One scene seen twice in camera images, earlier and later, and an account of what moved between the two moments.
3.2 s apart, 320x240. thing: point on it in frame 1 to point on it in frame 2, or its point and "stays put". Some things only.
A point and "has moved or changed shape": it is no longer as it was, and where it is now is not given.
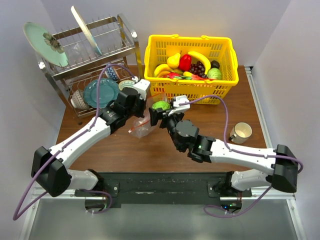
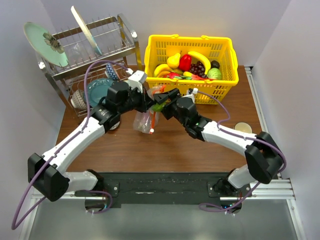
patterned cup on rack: x=77 y=99 stays put
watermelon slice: x=195 y=77 stays put
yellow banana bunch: x=162 y=69 stays put
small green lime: x=161 y=104 stays put
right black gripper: x=156 y=114 to x=163 y=97
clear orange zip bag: x=142 y=125 has moved or changed shape
